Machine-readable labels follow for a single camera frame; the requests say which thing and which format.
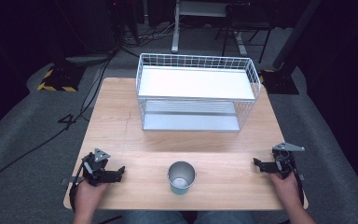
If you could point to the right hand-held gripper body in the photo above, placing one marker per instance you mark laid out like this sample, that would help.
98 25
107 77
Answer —
284 160

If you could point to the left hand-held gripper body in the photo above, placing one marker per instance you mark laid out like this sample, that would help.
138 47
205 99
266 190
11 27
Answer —
93 169

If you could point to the metal cup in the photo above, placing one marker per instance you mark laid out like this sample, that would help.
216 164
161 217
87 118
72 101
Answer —
181 178

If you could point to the person's left hand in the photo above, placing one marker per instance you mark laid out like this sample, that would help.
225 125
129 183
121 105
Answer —
88 194

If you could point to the black stand base striped tape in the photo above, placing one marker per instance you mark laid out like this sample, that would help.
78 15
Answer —
60 79
278 81

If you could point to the person's legs in jeans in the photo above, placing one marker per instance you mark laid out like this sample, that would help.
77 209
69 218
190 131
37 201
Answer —
186 217

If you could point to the black chair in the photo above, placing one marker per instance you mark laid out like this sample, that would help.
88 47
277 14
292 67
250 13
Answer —
245 28

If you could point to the white desk frame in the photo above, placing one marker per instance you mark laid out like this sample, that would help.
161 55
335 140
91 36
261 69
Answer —
195 21

